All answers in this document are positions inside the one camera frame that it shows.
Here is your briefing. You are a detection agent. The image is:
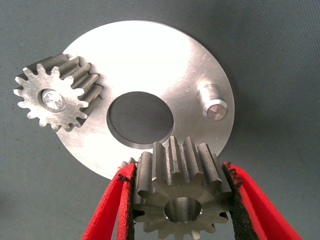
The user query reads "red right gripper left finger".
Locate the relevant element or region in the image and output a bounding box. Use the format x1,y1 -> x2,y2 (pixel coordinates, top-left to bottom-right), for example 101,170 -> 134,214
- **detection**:
79,162 -> 138,240

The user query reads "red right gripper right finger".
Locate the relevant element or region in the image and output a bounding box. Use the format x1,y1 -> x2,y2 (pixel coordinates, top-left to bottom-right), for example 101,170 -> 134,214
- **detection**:
221,161 -> 305,240

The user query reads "dark steel gear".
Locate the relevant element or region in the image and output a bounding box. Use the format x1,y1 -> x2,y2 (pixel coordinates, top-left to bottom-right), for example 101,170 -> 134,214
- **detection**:
132,136 -> 233,240

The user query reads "small silver steel gear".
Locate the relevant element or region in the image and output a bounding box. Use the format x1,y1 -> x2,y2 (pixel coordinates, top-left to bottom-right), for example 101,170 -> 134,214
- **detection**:
12,53 -> 103,133
117,156 -> 137,173

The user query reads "round metal plate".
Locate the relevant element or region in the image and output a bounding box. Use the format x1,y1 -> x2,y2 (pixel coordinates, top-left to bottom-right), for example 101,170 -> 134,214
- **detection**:
56,20 -> 236,181

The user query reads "dark grey table cloth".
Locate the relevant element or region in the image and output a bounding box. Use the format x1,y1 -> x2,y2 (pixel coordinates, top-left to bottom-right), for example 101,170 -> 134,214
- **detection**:
0,0 -> 320,240

